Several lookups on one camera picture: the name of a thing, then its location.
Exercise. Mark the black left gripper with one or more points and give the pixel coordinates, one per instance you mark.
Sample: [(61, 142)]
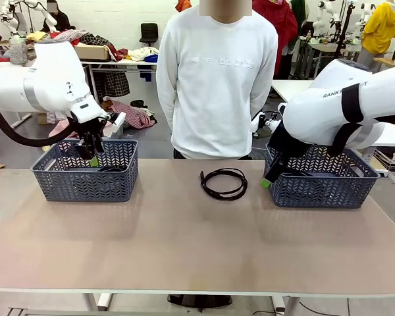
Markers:
[(89, 131)]

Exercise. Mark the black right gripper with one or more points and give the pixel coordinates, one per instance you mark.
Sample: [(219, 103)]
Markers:
[(288, 143)]

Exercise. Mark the person right forearm white sleeve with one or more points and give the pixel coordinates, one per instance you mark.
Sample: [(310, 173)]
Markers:
[(166, 112)]

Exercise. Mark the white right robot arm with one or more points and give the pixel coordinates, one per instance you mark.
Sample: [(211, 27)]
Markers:
[(316, 112)]

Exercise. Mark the person left forearm white sleeve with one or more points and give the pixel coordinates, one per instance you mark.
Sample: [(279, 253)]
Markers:
[(265, 98)]

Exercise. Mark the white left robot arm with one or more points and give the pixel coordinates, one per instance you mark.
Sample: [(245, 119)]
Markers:
[(52, 82)]

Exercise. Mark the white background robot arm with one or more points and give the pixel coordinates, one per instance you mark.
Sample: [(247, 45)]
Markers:
[(7, 6), (326, 13)]

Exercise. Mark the grey-blue plastic basket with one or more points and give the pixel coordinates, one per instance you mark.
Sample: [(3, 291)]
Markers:
[(316, 194), (85, 187)]

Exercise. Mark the red checked clothes pile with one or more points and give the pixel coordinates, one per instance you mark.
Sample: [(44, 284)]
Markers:
[(135, 115)]

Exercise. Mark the black white grid cloth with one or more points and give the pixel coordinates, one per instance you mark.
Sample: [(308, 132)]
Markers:
[(116, 84)]

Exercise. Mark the white background table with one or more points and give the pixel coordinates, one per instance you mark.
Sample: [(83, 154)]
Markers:
[(125, 62)]

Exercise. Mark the person in white sweatshirt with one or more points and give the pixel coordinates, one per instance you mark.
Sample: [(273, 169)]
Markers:
[(217, 98)]

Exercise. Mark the brown cardboard box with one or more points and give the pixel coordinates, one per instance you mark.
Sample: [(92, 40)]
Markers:
[(95, 52)]

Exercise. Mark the white yellow clothes heap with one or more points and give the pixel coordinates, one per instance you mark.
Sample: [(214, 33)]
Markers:
[(141, 52)]

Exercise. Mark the red white checkered cloth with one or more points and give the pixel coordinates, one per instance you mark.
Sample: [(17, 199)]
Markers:
[(69, 34)]

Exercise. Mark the black office chair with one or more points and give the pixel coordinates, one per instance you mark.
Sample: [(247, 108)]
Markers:
[(148, 33)]

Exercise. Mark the masked person in black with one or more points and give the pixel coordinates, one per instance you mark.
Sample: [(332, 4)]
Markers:
[(61, 19)]

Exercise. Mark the black chair base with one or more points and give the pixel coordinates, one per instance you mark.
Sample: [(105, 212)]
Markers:
[(200, 300)]

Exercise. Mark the black tripod stand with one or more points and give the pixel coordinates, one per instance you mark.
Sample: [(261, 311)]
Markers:
[(344, 33)]

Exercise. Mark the orange hanging garment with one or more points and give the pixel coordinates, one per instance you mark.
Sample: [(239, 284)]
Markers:
[(184, 6)]

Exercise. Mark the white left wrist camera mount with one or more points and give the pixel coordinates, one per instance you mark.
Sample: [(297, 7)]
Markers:
[(118, 121)]

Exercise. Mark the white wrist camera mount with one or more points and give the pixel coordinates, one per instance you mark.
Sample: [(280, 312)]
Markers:
[(118, 121), (261, 121)]

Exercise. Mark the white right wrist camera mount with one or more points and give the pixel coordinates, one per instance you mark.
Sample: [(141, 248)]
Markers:
[(261, 121)]

